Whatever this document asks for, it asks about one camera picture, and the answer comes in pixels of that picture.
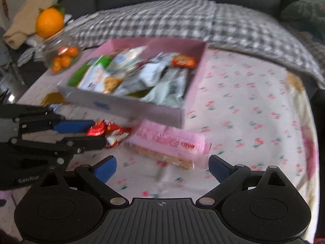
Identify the orange snack packet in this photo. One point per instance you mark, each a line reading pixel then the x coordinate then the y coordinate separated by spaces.
pixel 183 61

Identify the pink wafer pack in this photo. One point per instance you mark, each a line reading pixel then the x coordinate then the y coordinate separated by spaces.
pixel 181 148

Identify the clear white pastry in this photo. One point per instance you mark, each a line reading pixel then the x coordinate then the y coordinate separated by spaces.
pixel 124 59

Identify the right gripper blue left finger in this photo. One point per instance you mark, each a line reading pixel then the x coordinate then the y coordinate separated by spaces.
pixel 105 169

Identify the beige cloth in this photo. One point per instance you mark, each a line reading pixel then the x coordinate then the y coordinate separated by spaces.
pixel 23 25

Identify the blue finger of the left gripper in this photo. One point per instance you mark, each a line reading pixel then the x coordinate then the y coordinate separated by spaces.
pixel 86 143
pixel 73 126

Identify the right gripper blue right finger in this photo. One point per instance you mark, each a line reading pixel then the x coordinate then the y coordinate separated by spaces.
pixel 219 168

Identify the white silver snack bar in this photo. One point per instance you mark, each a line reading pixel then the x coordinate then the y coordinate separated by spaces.
pixel 170 89

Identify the glass jar of tangerines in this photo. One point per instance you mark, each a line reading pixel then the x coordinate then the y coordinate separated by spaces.
pixel 60 52

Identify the red candy wrapper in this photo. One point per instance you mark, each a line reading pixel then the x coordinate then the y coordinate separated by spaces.
pixel 113 133

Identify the gold wrapped snack bar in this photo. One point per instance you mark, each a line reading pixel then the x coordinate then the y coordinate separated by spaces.
pixel 53 98

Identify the pink cardboard box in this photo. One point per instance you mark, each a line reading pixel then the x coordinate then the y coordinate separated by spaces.
pixel 129 106

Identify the black white snack packet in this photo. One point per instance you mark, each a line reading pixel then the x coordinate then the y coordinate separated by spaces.
pixel 144 78

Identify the large orange citrus fruit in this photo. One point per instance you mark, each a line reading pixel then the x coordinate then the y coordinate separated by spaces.
pixel 50 21

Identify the white gold snack packet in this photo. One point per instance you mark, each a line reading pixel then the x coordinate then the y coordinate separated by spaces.
pixel 98 80

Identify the cherry print tablecloth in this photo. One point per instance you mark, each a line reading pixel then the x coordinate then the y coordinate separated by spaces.
pixel 254 113

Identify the green embroidered cushion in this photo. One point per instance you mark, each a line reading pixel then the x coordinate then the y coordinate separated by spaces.
pixel 307 11

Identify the grey checkered quilt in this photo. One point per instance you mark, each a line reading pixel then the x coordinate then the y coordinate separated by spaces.
pixel 224 26

